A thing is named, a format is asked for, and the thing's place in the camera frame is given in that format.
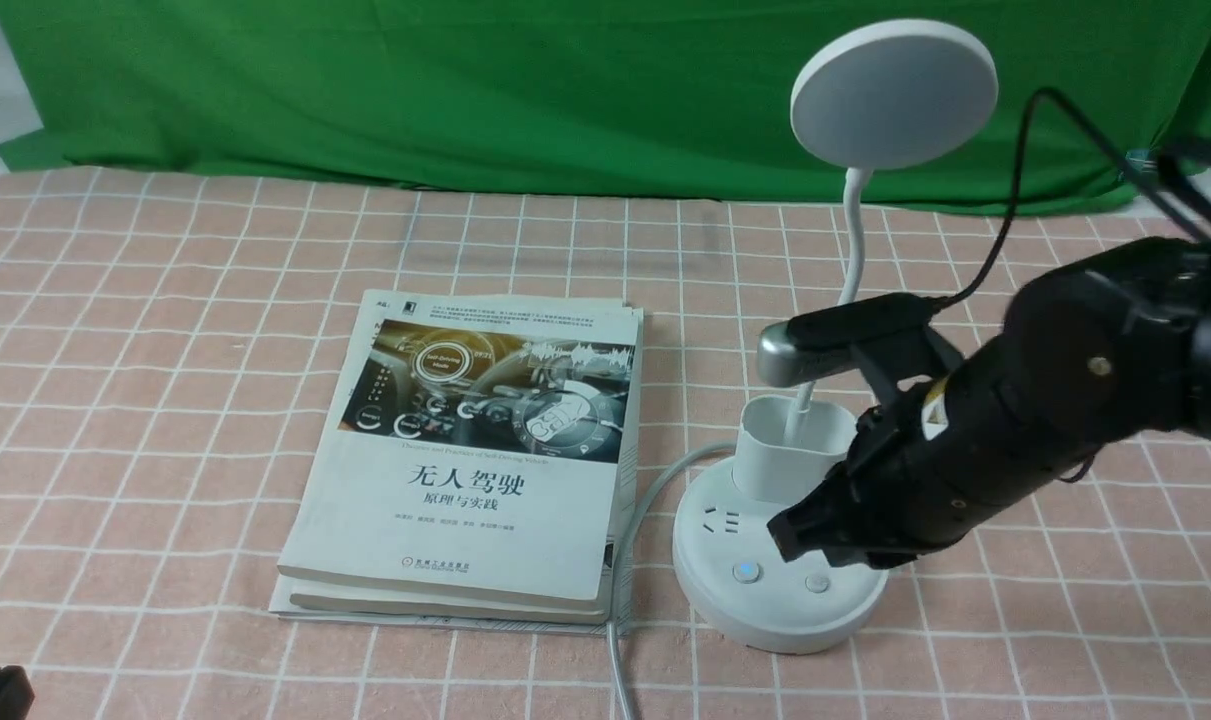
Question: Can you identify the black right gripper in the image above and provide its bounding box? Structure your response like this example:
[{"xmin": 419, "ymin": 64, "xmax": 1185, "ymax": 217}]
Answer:
[{"xmin": 768, "ymin": 345, "xmax": 1097, "ymax": 571}]

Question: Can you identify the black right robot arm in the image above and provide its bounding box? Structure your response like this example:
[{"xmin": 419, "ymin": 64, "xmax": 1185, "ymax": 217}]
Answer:
[{"xmin": 803, "ymin": 238, "xmax": 1211, "ymax": 569}]

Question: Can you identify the white desk lamp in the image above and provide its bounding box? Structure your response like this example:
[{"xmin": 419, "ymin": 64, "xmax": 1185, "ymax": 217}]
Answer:
[{"xmin": 672, "ymin": 18, "xmax": 999, "ymax": 655}]

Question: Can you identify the lower white book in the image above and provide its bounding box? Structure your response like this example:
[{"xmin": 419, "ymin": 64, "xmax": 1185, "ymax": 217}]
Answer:
[{"xmin": 269, "ymin": 303, "xmax": 650, "ymax": 637}]

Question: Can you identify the white autonomous driving book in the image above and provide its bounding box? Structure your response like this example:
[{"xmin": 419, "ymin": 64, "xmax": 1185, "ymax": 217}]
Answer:
[{"xmin": 276, "ymin": 290, "xmax": 645, "ymax": 614}]

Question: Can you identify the green backdrop cloth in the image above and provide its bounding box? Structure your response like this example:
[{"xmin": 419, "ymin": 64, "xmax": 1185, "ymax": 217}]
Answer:
[{"xmin": 0, "ymin": 1, "xmax": 1211, "ymax": 215}]

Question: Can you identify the pink checkered tablecloth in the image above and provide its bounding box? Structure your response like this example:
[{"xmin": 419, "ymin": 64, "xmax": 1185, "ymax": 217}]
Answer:
[{"xmin": 0, "ymin": 169, "xmax": 1211, "ymax": 719}]

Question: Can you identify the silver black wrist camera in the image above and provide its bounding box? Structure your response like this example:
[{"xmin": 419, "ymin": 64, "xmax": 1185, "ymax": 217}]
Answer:
[{"xmin": 756, "ymin": 292, "xmax": 963, "ymax": 404}]

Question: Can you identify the grey lamp power cable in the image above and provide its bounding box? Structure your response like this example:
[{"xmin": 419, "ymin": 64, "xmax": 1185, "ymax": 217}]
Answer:
[{"xmin": 606, "ymin": 442, "xmax": 737, "ymax": 720}]

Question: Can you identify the black camera cable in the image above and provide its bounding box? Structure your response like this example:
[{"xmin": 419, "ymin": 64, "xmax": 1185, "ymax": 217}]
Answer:
[{"xmin": 930, "ymin": 87, "xmax": 1211, "ymax": 311}]

